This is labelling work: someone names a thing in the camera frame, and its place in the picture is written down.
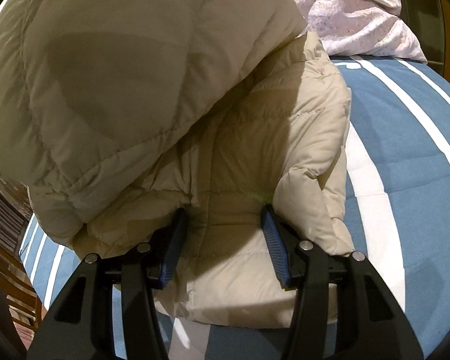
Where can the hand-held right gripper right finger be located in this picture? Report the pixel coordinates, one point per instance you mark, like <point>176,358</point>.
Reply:
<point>273,243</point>

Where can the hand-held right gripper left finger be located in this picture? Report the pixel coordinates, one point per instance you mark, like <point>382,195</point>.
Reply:
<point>170,255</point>

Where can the beige puffer jacket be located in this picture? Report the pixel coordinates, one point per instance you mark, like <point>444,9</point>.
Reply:
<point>135,82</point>

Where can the bed with blue striped sheet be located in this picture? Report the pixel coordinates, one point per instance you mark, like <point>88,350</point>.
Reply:
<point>408,157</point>

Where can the brown wooden cabinet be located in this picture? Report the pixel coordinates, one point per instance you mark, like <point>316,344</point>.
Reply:
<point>7,270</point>

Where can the purple floral duvet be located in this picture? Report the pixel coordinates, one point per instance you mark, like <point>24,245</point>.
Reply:
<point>352,15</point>

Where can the dark wardrobe door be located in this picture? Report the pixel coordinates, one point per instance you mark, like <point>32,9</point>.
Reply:
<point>422,15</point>

